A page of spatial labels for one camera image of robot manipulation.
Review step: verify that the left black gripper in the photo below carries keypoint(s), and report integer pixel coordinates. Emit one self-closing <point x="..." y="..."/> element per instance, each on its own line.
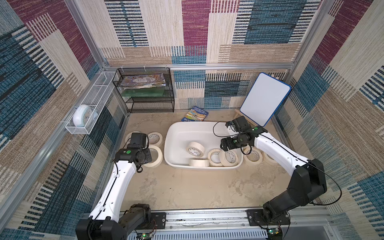
<point x="148" y="157"/>

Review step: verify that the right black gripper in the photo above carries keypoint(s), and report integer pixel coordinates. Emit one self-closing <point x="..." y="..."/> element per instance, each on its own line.
<point x="224" y="144"/>

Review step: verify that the masking tape roll five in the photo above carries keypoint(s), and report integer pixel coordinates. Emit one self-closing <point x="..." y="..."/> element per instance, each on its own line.
<point x="156" y="155"/>

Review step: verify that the masking tape roll ten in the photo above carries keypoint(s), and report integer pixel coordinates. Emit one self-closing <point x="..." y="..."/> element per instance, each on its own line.
<point x="228" y="158"/>

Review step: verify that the masking tape roll two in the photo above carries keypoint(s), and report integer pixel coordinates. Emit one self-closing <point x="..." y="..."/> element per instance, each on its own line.
<point x="155" y="138"/>

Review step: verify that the masking tape roll nine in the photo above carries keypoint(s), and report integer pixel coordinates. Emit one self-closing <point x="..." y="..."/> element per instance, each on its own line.
<point x="214" y="158"/>

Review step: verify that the masking tape roll four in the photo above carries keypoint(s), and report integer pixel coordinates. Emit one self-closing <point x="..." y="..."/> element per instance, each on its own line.
<point x="253" y="157"/>

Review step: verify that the masking tape roll seven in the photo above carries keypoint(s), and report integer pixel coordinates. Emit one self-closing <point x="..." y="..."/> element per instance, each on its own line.
<point x="195" y="149"/>

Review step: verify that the masking tape roll twelve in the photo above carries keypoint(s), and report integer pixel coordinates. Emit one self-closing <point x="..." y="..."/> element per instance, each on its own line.
<point x="269" y="159"/>

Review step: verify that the masking tape roll eight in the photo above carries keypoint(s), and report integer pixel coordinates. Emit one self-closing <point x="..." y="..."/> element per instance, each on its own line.
<point x="199" y="163"/>

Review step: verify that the masking tape roll one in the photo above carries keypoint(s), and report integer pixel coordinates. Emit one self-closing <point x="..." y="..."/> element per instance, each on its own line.
<point x="128" y="138"/>

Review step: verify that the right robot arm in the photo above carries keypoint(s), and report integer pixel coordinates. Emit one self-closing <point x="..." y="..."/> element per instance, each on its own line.
<point x="308" y="180"/>

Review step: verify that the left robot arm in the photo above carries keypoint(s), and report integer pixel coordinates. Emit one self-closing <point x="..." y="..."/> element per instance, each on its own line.
<point x="105" y="222"/>

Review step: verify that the white plastic storage box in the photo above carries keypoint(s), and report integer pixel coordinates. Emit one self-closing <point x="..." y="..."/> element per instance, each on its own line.
<point x="209" y="134"/>

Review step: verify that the colourful puzzle box on shelf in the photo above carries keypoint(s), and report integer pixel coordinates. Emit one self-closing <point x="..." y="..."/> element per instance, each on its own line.
<point x="143" y="81"/>

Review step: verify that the wooden easel stand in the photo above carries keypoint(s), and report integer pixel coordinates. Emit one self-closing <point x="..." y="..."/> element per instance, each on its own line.
<point x="239" y="114"/>

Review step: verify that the blue treehouse book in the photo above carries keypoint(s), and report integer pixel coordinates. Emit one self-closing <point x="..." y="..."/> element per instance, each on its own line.
<point x="195" y="114"/>

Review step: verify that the blue framed whiteboard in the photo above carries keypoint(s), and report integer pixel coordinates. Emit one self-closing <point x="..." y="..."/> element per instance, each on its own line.
<point x="264" y="98"/>

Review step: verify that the green board on shelf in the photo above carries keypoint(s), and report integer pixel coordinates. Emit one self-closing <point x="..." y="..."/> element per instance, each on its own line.
<point x="144" y="92"/>

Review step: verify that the white round alarm clock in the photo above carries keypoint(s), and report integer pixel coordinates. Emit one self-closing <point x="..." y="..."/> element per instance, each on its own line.
<point x="83" y="115"/>

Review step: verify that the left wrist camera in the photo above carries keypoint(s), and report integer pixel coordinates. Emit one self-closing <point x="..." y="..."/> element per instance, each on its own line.
<point x="138" y="140"/>

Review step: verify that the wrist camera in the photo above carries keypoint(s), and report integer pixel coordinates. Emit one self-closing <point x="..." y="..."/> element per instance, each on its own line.
<point x="138" y="140"/>
<point x="241" y="125"/>

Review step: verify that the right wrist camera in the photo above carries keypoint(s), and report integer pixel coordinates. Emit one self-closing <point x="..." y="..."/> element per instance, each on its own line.
<point x="241" y="125"/>

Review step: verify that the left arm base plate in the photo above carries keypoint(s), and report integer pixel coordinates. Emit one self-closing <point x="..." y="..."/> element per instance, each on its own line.
<point x="158" y="221"/>

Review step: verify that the black wire shelf rack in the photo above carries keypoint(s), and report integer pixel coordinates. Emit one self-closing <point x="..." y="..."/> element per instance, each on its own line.
<point x="163" y="104"/>

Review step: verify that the white wire wall basket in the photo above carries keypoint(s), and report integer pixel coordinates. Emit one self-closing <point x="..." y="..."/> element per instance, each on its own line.
<point x="96" y="98"/>

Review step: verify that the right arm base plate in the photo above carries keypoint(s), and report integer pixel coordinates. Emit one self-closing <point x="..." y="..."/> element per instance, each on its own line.
<point x="262" y="218"/>

